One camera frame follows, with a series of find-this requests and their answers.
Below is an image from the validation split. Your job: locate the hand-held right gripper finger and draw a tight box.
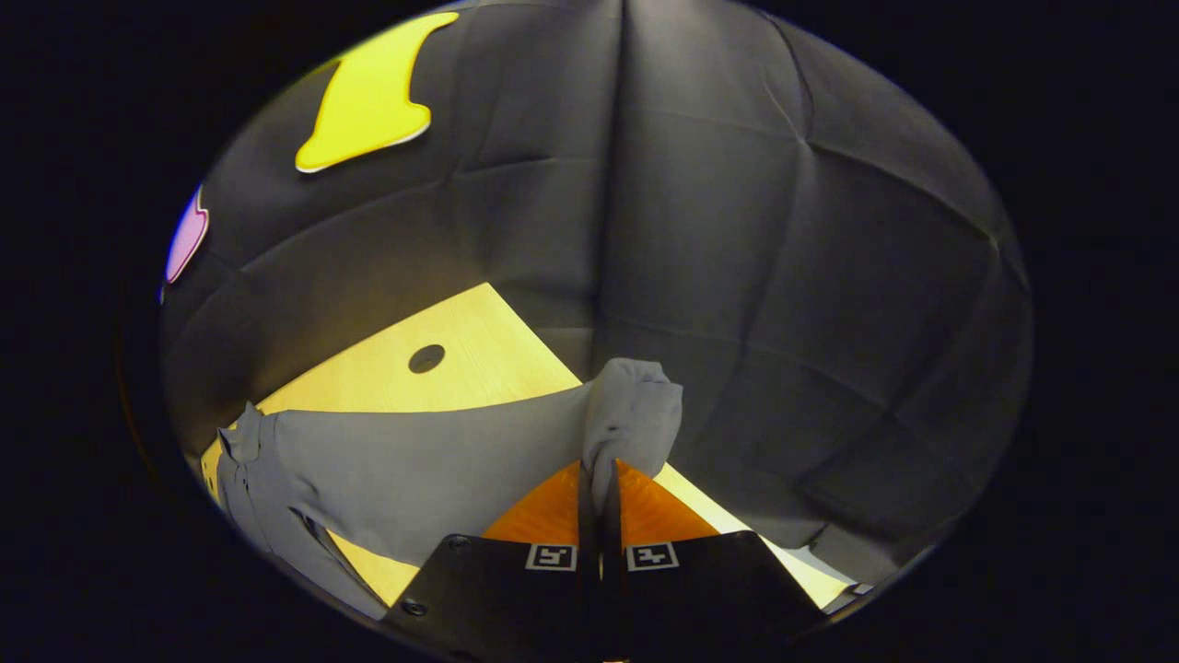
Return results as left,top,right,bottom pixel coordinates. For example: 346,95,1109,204
380,460,604,663
603,459,827,663

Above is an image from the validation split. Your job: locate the grey long-sleeved shirt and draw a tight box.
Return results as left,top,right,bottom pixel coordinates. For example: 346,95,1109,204
216,357,684,620

